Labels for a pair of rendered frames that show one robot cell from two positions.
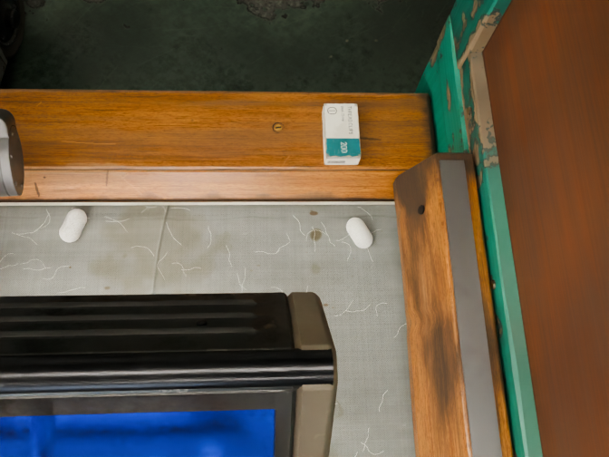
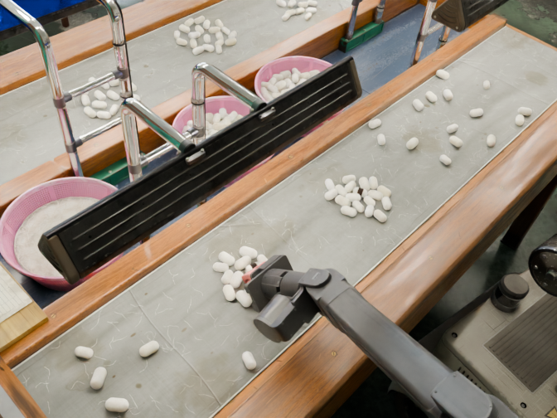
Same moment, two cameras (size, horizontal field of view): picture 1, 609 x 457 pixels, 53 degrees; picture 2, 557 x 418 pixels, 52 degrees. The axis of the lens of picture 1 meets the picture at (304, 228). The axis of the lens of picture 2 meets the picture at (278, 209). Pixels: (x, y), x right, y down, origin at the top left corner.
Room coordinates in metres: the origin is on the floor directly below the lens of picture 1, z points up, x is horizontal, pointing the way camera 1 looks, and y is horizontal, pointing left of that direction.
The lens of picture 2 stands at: (0.54, -0.06, 1.70)
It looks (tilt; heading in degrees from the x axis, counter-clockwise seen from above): 49 degrees down; 141
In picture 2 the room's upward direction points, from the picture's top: 7 degrees clockwise
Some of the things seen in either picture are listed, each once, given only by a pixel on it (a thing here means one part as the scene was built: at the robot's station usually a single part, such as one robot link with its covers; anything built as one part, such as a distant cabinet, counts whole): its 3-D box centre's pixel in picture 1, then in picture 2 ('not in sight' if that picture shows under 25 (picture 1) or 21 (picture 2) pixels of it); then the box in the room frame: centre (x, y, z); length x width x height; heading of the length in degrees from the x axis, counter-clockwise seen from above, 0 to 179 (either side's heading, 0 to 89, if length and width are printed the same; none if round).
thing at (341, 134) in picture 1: (341, 134); not in sight; (0.31, -0.02, 0.77); 0.06 x 0.04 x 0.02; 13
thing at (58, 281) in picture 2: not in sight; (71, 238); (-0.27, 0.05, 0.72); 0.27 x 0.27 x 0.10
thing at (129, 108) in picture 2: not in sight; (196, 193); (-0.12, 0.27, 0.90); 0.20 x 0.19 x 0.45; 103
